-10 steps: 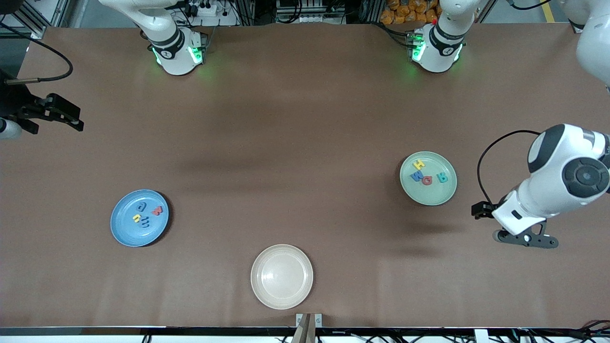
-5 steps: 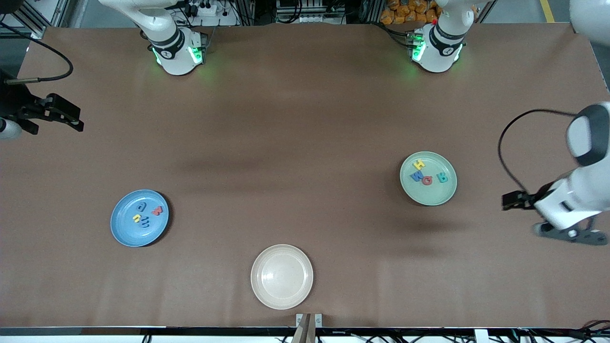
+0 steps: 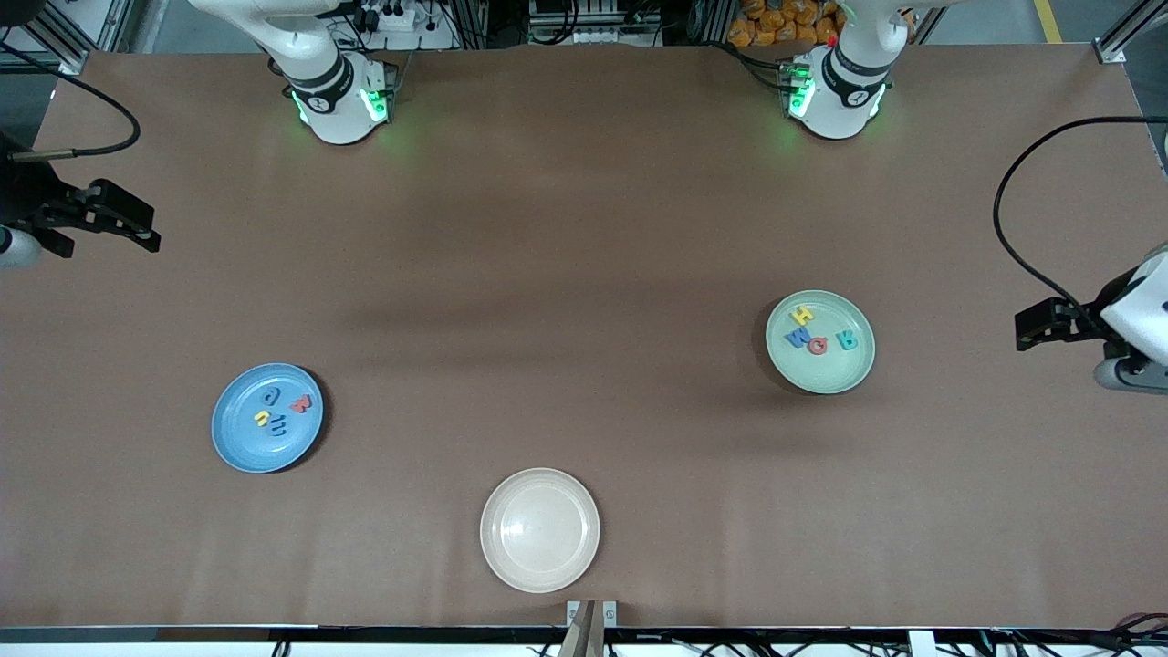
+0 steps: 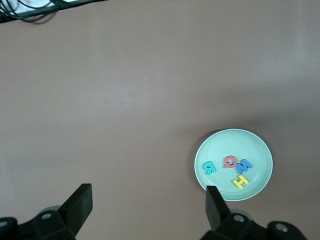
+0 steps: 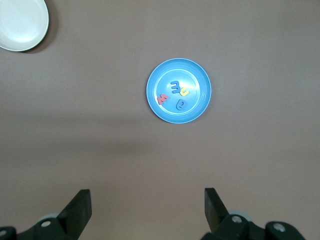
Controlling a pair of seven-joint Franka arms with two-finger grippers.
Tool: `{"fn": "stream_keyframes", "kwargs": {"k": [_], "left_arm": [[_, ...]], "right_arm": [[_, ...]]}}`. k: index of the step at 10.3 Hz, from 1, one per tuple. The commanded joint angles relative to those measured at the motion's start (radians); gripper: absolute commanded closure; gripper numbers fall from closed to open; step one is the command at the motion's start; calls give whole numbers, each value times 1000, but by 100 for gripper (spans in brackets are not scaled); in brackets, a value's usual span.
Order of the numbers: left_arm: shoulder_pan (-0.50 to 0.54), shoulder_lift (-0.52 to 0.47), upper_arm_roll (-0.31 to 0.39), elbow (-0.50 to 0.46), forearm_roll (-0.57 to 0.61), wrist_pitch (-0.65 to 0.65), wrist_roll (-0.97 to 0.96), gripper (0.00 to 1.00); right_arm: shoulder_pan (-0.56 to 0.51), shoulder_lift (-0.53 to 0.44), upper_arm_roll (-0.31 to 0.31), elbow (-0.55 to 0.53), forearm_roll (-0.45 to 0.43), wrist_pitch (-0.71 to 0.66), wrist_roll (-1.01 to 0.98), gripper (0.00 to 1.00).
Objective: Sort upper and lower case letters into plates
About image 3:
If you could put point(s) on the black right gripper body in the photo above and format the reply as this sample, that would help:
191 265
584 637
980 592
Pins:
25 194

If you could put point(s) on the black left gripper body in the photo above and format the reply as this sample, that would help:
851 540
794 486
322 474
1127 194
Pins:
1091 321

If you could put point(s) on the blue foam letter a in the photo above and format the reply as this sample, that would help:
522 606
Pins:
265 398

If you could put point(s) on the red foam letter w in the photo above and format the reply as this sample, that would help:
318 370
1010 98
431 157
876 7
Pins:
300 403

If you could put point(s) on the blue three-pronged foam letter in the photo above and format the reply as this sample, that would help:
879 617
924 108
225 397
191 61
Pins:
277 426

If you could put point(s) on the pink foam letter Q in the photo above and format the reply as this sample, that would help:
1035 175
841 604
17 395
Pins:
812 347

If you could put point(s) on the yellow foam letter H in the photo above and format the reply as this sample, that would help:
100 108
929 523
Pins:
801 317

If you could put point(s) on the blue foam letter M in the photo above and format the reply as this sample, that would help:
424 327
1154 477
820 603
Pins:
797 340

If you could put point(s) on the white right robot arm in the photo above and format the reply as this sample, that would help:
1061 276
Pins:
333 91

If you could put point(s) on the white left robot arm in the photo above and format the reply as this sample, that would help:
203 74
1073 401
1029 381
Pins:
839 96

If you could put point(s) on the pale green round plate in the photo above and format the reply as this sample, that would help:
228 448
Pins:
835 370

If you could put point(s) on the blue round plate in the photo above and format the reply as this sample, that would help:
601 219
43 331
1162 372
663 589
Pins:
246 447

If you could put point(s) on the white paper label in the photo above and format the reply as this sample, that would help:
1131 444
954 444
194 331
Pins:
922 643

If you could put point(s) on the white power strip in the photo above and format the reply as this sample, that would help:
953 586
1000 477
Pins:
401 14

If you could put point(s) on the bag of oranges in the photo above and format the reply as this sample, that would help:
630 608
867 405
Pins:
785 23

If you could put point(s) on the brown table cover sheet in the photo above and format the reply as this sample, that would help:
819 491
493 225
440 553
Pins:
639 274

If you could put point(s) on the beige round plate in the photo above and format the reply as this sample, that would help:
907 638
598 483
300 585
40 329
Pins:
538 529

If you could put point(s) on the long white socket strip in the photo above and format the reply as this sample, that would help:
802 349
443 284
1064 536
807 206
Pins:
593 35

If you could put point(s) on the aluminium frame profile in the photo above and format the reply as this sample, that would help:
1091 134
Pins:
1111 52
73 62

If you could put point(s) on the black table edge rail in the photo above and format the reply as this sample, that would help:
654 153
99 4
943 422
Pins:
365 634

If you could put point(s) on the small metal edge bracket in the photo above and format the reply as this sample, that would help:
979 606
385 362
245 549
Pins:
575 611

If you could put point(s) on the tan upright post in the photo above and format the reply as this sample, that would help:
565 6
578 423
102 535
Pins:
584 639

